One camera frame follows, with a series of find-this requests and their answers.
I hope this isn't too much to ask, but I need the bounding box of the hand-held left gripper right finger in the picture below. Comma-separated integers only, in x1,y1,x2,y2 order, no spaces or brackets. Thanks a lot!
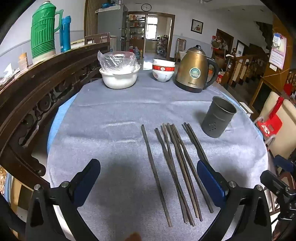
196,160,272,241

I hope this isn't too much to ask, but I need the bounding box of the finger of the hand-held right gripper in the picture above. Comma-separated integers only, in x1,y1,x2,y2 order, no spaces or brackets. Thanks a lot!
274,155,296,173
260,170,290,198

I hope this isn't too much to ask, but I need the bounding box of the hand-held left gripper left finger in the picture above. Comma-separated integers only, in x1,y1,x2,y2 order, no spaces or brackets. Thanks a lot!
25,159,101,241

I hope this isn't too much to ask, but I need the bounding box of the row of dark chopsticks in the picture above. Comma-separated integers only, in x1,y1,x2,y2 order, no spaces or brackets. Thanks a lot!
141,122,214,227

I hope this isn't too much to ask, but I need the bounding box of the grey metal chopstick holder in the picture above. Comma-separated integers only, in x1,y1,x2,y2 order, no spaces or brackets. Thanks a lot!
201,96,237,138

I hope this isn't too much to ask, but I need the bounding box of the cream chair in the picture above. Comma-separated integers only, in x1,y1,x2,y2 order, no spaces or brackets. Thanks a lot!
253,91,296,160

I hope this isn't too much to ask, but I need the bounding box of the grey tablecloth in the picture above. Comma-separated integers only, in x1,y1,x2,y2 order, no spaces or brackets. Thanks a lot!
47,75,269,241

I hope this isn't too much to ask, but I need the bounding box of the red plastic stool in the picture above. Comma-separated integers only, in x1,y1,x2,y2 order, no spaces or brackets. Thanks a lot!
255,96,284,142

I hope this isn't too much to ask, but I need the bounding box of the small white box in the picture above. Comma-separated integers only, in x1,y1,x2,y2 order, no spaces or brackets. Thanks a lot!
239,101,254,114

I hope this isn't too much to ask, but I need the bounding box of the blue under cloth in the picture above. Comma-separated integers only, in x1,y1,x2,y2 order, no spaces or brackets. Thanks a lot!
47,93,78,163

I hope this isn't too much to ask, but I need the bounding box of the white bowl with plastic wrap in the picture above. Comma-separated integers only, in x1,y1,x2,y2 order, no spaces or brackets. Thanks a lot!
99,66,141,89

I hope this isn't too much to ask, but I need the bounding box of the wooden stair railing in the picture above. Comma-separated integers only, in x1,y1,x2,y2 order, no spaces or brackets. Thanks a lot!
228,53,271,88

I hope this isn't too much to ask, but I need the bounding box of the gold electric kettle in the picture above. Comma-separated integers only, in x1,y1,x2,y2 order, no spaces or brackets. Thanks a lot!
174,45,219,93

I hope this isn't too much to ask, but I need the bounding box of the white bowl with red emblem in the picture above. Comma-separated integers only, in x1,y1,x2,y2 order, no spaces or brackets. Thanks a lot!
152,70,174,82

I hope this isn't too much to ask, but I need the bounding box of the bowl in clear plastic bag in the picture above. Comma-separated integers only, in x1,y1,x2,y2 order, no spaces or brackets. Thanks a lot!
97,50,141,75

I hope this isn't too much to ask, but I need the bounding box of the red rimmed bowl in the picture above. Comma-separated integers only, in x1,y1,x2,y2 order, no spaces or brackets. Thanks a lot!
152,64,175,72

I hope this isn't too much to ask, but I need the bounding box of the plain white bowl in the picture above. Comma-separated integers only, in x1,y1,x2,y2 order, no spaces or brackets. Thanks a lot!
153,59,176,66

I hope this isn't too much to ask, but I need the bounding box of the wooden dining chair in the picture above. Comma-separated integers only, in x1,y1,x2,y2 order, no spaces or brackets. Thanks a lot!
177,38,186,62

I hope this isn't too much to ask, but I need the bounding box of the blue thermos bottle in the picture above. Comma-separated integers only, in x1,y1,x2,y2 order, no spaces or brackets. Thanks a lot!
59,16,72,53

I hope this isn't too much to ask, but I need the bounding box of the green thermos jug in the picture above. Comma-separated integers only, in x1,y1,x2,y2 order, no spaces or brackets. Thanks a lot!
31,1,64,65

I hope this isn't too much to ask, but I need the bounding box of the grey refrigerator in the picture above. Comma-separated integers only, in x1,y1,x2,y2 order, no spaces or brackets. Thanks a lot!
97,6,129,52

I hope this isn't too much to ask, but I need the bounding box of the kitchen shelf with bottles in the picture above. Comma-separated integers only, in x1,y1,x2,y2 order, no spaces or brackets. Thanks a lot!
128,14,146,40

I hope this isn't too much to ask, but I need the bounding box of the wall calendar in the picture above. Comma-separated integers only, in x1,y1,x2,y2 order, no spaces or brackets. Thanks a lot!
268,32,287,70

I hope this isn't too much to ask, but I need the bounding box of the framed wall picture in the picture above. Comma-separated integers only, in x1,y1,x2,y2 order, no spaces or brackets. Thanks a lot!
191,19,204,34

